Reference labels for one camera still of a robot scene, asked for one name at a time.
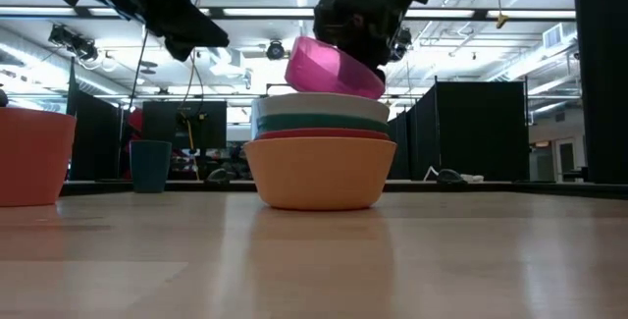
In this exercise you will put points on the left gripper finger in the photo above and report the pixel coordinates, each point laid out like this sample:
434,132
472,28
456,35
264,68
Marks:
196,29

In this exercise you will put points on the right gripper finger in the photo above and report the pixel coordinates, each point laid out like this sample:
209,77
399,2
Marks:
379,69

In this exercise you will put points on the pink translucent plastic bowl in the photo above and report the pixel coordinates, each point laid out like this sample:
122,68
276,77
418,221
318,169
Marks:
324,71

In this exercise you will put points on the green plastic bowl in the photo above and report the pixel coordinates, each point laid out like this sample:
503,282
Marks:
319,122

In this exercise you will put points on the red plastic bowl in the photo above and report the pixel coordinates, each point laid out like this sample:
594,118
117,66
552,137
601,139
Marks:
319,133

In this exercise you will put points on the blue plastic cup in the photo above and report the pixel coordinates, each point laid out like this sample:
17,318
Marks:
149,167

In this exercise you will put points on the orange plastic cup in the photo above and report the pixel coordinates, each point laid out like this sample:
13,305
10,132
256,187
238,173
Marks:
32,157

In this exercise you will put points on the long ceiling light strip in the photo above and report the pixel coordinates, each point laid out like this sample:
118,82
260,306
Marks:
270,12

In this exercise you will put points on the black ceiling spotlight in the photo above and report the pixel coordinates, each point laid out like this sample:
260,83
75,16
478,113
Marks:
275,50

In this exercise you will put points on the black computer monitor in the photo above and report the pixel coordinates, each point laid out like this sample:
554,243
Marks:
162,122

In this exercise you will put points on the black ceiling track light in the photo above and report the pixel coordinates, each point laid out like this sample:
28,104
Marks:
73,43

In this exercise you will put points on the light orange plastic bowl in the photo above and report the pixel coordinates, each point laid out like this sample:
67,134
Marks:
319,172

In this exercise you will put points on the black partition panel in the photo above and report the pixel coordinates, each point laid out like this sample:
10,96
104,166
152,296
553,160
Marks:
603,88
481,132
95,137

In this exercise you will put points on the white ceiling air vent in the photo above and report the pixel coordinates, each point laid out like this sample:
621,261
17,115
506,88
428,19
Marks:
559,36

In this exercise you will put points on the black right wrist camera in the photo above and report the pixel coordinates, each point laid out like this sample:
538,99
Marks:
402,44

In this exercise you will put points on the black aluminium table frame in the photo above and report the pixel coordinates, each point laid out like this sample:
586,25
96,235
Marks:
490,187

